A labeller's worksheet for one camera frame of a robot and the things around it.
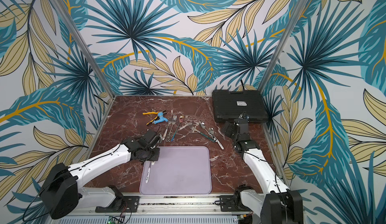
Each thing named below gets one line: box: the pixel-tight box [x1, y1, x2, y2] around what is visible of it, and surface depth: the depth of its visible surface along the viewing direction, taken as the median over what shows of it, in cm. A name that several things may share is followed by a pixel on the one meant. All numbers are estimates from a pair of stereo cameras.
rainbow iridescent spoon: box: [170, 115, 184, 143], surface depth 105 cm
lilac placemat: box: [139, 146, 213, 195], surface depth 84 cm
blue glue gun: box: [153, 111, 169, 125], surface depth 105 cm
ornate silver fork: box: [165, 115, 177, 143], surface depth 107 cm
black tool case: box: [212, 89, 269, 123], surface depth 108 cm
